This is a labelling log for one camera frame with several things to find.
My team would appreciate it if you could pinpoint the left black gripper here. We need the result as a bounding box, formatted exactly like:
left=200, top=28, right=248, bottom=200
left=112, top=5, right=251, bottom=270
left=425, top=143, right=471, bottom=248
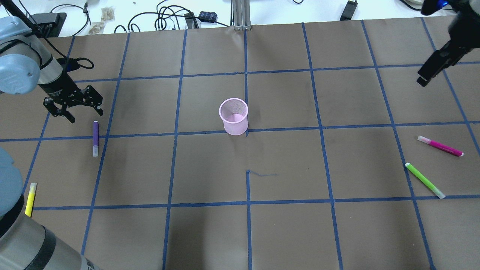
left=42, top=82, right=104, bottom=124

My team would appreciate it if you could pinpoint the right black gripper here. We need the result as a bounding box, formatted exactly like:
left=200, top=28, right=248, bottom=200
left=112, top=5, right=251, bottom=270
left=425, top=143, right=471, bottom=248
left=416, top=22, right=480, bottom=87

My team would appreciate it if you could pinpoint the purple pen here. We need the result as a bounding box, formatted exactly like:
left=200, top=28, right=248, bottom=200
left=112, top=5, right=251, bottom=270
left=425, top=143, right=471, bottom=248
left=93, top=121, right=99, bottom=157

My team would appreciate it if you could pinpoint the pink pen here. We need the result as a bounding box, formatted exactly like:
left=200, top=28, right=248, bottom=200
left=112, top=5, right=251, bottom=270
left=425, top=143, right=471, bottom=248
left=417, top=135, right=464, bottom=157

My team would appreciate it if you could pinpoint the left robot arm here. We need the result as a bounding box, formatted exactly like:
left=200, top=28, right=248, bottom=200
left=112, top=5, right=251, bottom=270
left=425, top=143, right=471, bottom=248
left=0, top=16, right=103, bottom=270

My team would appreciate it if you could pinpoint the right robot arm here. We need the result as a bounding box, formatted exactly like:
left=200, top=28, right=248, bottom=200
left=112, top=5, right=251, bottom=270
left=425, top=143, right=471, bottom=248
left=417, top=0, right=480, bottom=87

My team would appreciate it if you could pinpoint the pink mesh cup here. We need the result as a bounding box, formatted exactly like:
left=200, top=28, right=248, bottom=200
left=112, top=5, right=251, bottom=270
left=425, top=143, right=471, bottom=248
left=218, top=98, right=249, bottom=136

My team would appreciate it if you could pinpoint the snack bag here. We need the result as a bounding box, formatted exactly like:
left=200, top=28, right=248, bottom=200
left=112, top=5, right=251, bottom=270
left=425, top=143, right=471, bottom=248
left=100, top=6, right=115, bottom=22

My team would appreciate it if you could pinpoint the yellow pen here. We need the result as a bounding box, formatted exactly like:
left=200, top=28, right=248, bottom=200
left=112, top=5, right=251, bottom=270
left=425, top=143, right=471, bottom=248
left=24, top=182, right=37, bottom=217

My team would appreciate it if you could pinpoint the green pen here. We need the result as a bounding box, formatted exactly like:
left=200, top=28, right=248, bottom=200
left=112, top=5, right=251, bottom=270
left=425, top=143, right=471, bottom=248
left=404, top=162, right=446, bottom=199

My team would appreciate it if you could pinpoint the black power adapter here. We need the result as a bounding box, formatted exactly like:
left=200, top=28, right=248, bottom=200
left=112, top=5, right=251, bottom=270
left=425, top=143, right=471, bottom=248
left=198, top=11, right=218, bottom=23

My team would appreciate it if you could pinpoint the black cable bundle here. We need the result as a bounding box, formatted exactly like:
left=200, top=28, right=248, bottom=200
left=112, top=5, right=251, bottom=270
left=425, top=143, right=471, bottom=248
left=114, top=0, right=229, bottom=33

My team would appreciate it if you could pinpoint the aluminium frame post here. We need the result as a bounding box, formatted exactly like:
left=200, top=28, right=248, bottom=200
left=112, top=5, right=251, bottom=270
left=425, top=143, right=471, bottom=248
left=230, top=0, right=252, bottom=31

